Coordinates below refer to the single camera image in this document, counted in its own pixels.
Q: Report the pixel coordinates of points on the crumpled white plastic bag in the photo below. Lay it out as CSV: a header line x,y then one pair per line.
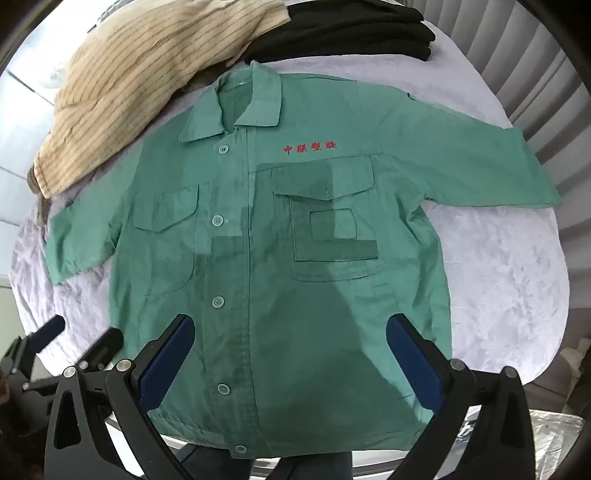
x,y
561,429

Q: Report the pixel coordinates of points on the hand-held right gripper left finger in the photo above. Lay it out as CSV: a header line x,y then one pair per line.
x,y
168,364

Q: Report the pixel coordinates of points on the beige striped cloth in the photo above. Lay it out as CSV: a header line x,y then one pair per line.
x,y
124,92

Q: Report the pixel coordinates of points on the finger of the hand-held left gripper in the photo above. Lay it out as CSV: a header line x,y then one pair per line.
x,y
104,346
48,333

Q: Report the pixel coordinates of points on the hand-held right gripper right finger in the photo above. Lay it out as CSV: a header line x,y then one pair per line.
x,y
413,364

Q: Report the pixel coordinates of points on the white ribbed curtain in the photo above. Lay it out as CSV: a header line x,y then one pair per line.
x,y
512,60

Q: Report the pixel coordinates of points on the white table cloth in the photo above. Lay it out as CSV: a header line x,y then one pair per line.
x,y
498,286

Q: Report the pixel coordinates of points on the green button-up shirt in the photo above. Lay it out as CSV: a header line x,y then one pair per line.
x,y
300,286

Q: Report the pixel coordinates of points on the black folded clothes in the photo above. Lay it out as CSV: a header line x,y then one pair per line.
x,y
355,32

